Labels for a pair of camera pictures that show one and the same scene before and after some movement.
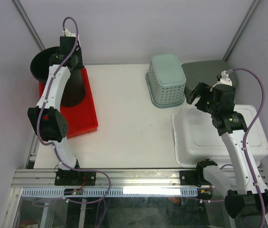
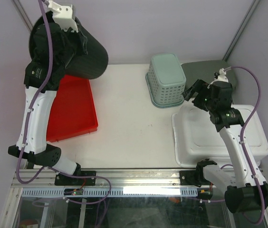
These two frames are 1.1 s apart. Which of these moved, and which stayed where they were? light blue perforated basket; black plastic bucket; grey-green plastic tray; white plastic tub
Moved: black plastic bucket
Stayed: light blue perforated basket; white plastic tub; grey-green plastic tray
